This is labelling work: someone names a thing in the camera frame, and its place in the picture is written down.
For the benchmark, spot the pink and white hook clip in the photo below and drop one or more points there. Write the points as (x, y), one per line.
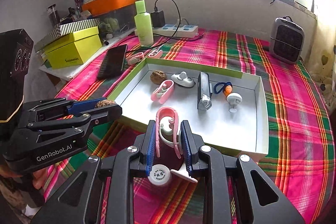
(165, 111)

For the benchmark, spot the person's left hand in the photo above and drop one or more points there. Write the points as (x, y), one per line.
(40, 178)

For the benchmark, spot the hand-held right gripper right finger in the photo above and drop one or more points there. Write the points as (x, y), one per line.
(187, 150)

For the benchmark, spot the green and white suction holder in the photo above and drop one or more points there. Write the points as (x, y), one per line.
(183, 176)

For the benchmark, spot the black charger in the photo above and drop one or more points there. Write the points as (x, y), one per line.
(158, 18)

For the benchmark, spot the green striped box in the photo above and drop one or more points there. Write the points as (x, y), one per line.
(68, 29)

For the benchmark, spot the yellow cardboard box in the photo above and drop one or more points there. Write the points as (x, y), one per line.
(76, 47)

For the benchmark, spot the white power strip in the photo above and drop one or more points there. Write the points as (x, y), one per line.
(183, 29)

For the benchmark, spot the black smartphone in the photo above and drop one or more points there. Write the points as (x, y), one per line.
(111, 61)

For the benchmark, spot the white and grey round gadget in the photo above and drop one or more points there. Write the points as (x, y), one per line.
(182, 78)

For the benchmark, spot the glass jar with dark lid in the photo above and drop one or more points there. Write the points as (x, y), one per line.
(53, 15)

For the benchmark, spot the plaid blanket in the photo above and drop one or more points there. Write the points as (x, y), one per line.
(288, 108)

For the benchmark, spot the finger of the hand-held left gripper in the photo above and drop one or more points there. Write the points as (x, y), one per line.
(84, 106)
(105, 113)

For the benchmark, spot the orange box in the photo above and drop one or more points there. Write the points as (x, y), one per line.
(110, 2)

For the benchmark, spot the clear glass tank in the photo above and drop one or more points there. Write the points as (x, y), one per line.
(123, 15)

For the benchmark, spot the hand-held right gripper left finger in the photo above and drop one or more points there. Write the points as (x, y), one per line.
(151, 150)

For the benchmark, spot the brown walnut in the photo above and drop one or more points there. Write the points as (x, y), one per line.
(105, 103)
(157, 75)

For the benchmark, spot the silver bike light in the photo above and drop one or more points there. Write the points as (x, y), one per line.
(204, 95)

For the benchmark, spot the white mushroom-shaped gadget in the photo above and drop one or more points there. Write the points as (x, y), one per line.
(233, 99)

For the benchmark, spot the green ornament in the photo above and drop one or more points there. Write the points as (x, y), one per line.
(109, 24)

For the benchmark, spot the pink small scissors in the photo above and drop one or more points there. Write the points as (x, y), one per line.
(155, 52)

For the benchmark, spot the green and white cardboard box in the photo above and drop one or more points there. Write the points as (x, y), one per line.
(223, 129)

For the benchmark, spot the grey space heater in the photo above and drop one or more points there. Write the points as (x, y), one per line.
(287, 41)

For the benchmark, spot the heart print curtain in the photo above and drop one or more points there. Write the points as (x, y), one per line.
(324, 56)

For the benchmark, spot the green bottle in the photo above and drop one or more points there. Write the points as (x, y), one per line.
(143, 24)

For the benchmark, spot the white round jar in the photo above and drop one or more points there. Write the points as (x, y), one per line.
(160, 177)

